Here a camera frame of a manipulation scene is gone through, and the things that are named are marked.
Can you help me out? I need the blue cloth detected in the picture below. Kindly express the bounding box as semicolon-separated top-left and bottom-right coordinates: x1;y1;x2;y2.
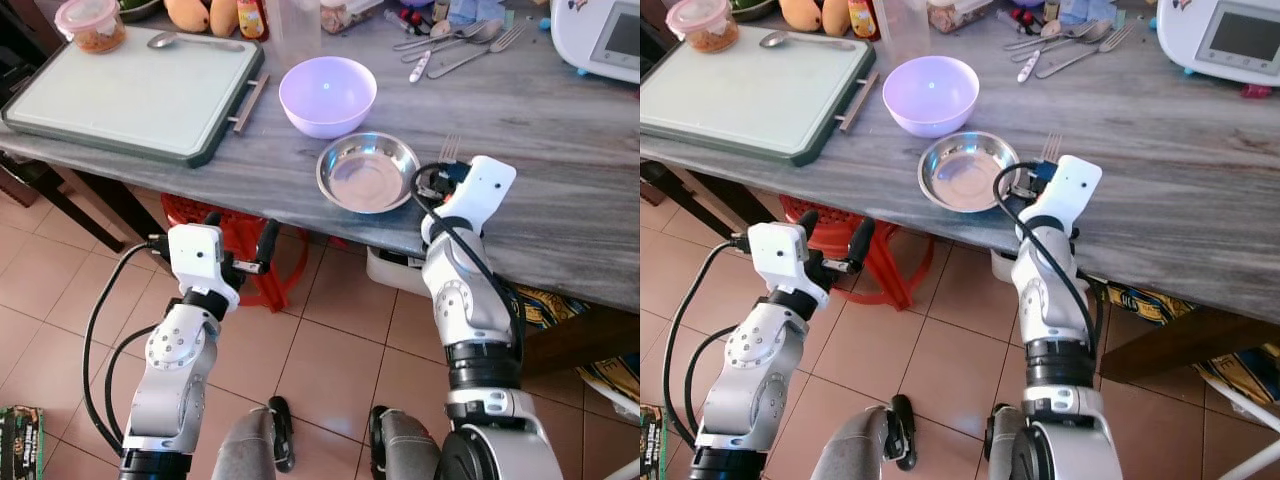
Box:
447;0;507;27
1058;0;1118;27

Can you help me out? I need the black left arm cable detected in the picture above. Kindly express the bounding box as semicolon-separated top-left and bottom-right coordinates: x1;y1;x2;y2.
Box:
663;238;752;448
82;237;172;453

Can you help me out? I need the shallow steel bowl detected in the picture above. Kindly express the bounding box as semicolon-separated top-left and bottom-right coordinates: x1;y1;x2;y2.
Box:
316;131;422;215
917;130;1023;213

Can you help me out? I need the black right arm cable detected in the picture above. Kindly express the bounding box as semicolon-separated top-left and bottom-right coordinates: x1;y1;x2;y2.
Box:
992;161;1102;343
409;162;528;353

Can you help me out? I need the clear plastic cup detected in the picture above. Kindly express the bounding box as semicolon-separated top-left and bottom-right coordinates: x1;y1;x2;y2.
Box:
267;0;324;67
879;0;934;63

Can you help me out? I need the pink-lidded plastic food container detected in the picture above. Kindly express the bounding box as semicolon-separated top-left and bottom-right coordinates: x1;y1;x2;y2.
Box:
53;0;128;56
665;0;742;55

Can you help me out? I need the white kitchen appliance with screen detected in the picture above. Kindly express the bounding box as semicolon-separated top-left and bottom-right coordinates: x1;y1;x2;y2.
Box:
550;0;641;85
1157;0;1280;89

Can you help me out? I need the brown wooden table beam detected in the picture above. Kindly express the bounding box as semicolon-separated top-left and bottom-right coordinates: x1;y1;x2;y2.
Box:
1098;305;1280;384
518;304;641;378

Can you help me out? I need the yellow red sauce bottle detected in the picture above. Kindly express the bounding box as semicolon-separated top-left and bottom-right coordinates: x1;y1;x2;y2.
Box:
847;0;880;42
237;0;270;42

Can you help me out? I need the dark wooden chair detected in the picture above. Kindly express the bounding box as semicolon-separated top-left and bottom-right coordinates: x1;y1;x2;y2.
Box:
0;150;133;253
640;150;753;251

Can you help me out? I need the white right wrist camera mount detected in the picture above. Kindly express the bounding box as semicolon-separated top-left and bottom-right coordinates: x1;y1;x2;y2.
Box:
1036;154;1104;227
438;155;519;227

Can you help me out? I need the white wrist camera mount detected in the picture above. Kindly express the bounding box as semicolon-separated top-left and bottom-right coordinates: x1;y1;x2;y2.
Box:
747;221;830;295
1036;154;1104;227
438;155;519;227
166;223;242;293

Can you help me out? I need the red plastic stool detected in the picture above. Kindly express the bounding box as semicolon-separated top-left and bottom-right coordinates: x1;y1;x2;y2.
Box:
159;192;310;312
777;194;927;310

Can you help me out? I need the steel spoon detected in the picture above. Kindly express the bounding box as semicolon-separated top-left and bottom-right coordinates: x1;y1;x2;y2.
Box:
392;19;503;53
758;29;853;52
1002;19;1113;53
146;30;247;54

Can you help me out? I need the yellow black patterned cloth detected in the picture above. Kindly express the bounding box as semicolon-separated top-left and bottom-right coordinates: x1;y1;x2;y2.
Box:
514;283;641;403
1104;281;1280;407

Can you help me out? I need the clear food container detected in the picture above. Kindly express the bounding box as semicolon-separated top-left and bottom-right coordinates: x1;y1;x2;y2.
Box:
927;0;993;35
320;0;387;37

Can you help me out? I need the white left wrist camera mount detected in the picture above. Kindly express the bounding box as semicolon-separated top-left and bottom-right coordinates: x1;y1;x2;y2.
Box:
166;223;242;293
747;221;830;295

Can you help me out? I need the white plastic bin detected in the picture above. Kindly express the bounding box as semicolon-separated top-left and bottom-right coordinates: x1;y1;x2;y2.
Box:
989;247;1022;288
364;244;433;298

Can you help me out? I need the white green-rimmed cutting board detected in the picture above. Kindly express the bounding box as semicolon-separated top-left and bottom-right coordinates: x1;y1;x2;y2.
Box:
0;37;267;169
640;37;880;168

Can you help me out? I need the long steel fork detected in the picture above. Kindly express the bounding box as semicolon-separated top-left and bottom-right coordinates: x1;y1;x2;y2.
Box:
1034;24;1137;80
427;25;527;80

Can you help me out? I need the lilac plastic bowl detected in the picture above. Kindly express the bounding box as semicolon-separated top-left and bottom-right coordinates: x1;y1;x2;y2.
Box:
882;55;982;139
278;56;379;140

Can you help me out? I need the orange mango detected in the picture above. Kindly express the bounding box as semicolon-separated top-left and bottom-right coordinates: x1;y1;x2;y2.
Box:
164;0;212;34
777;0;824;34
821;0;854;39
209;0;242;39

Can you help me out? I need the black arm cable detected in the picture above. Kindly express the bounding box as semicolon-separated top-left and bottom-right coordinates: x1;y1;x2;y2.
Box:
663;238;752;448
992;161;1102;343
82;237;172;453
409;162;528;353

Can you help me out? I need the white pipe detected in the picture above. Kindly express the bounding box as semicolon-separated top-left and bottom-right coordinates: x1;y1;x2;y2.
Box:
583;378;641;480
1196;376;1280;433

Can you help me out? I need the green printed box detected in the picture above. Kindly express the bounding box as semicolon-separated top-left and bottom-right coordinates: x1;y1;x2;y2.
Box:
0;404;47;480
640;403;667;480

